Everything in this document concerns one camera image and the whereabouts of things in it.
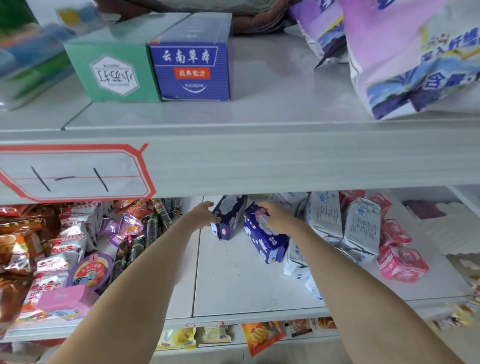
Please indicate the person's right hand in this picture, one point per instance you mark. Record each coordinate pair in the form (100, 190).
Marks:
(281, 221)

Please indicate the person's left hand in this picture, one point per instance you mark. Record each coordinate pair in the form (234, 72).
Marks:
(202, 217)

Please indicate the purple pad packet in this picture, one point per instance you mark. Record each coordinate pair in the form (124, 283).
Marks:
(262, 243)
(232, 213)

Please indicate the small white ABC packet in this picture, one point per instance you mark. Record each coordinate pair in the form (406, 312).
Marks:
(313, 288)
(294, 260)

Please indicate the white metal shelf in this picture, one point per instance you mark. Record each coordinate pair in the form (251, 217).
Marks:
(262, 157)

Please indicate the pile of white pad packets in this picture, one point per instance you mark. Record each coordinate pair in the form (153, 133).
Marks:
(360, 228)

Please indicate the row of red strip packets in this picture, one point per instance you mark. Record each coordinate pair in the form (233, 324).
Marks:
(300, 327)

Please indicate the orange chip bag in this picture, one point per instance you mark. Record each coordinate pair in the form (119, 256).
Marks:
(260, 335)

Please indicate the person's left forearm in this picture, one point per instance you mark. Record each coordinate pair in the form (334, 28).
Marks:
(131, 300)

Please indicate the person's right forearm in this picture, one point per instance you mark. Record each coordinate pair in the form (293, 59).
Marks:
(356, 300)

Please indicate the heap of purple candy packets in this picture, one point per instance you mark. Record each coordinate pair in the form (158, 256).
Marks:
(127, 225)

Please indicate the red bordered paper label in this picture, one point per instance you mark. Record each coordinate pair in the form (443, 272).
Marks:
(204, 324)
(112, 165)

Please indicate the beige snack bag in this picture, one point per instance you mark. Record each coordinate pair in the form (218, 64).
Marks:
(215, 333)

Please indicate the yellow chip bag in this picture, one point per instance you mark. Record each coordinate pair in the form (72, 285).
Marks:
(176, 337)

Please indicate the round purple candy tin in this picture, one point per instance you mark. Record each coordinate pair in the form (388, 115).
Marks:
(90, 272)

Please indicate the row of silver red packets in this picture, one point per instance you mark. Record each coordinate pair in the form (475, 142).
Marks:
(63, 243)

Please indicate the purple cloth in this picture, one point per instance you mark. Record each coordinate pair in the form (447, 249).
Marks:
(423, 209)

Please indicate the blue cardboard box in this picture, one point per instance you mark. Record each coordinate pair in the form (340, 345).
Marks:
(191, 71)

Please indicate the pink box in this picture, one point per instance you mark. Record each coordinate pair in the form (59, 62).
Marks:
(60, 300)

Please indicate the green cardboard box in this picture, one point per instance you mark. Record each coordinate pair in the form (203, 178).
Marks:
(112, 75)

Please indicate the pile of red snack packets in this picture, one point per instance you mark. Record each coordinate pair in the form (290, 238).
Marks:
(15, 243)

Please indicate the folded grey brown cloth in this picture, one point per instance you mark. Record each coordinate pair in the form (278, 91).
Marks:
(243, 17)

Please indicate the large purple detergent bag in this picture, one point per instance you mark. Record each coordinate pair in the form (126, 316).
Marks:
(405, 56)

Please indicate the bundle of clear packets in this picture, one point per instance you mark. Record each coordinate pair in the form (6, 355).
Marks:
(33, 63)

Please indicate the green bag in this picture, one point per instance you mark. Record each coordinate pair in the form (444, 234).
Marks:
(15, 13)

